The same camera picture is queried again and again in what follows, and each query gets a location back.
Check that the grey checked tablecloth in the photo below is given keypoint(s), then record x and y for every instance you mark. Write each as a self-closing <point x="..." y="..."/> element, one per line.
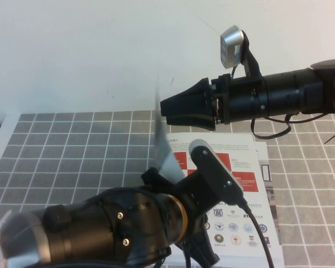
<point x="72" y="156"/>

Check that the black right camera mount bracket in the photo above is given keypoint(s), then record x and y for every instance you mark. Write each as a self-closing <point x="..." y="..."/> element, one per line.
<point x="251" y="61"/>

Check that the black left camera mount bracket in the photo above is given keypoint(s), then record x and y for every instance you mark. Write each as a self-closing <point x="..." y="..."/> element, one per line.
<point x="212" y="173"/>

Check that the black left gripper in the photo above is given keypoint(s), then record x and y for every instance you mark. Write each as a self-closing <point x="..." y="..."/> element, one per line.
<point x="196" y="223"/>

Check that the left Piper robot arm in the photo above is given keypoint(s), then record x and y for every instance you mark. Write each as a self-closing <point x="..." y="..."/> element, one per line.
<point x="86" y="229"/>

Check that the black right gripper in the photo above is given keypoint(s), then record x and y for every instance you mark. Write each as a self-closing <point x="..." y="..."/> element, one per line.
<point x="240" y="97"/>

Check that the AgileX brochure with robot cover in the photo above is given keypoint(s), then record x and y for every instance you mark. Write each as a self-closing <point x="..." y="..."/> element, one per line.
<point x="240" y="156"/>

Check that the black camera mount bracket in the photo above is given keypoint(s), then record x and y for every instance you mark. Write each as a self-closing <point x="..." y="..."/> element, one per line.
<point x="212" y="173"/>
<point x="251" y="61"/>

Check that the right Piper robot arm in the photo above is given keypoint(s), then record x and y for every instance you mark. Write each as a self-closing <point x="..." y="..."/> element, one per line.
<point x="310" y="92"/>

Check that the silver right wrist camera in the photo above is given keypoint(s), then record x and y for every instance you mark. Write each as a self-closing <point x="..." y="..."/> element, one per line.
<point x="230" y="47"/>

